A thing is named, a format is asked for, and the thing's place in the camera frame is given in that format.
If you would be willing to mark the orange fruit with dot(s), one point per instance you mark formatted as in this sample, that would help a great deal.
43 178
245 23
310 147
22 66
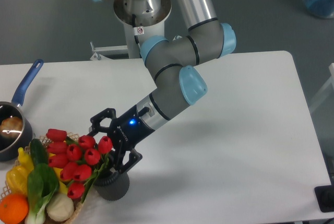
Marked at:
14 208

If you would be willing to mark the dark grey ribbed vase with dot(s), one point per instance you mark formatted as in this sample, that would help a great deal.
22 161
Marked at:
110 184

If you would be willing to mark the yellow banana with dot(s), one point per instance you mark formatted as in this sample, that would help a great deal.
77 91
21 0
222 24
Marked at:
25 159

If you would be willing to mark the green cucumber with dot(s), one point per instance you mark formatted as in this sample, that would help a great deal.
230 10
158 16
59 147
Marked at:
38 152

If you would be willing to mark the green bok choy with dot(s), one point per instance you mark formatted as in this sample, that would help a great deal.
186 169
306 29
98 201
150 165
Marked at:
42 185

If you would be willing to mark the red tulip bouquet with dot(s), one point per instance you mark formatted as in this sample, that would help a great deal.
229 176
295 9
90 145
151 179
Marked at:
81 162

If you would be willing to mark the woven wicker basket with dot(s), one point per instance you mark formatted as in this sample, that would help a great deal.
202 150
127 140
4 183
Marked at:
77 205

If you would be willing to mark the beige round bun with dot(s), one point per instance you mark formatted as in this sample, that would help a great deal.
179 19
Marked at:
60 207

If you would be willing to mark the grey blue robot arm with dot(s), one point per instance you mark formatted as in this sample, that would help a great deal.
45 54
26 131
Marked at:
171 65

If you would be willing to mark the white frame at right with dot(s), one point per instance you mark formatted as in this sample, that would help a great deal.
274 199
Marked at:
323 93

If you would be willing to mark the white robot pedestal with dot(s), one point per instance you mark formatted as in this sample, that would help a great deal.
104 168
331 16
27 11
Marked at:
141 19

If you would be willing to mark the black device at edge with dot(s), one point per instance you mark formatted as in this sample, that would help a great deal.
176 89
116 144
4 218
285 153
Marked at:
324 195

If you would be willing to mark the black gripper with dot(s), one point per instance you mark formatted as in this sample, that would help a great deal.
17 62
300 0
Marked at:
125 131

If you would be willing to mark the brown bun in saucepan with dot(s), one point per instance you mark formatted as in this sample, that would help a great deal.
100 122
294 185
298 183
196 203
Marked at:
11 127

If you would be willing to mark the blue handled saucepan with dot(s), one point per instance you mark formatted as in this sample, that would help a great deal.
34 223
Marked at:
9 147

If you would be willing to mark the yellow bell pepper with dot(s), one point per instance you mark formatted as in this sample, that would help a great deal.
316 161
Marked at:
16 179

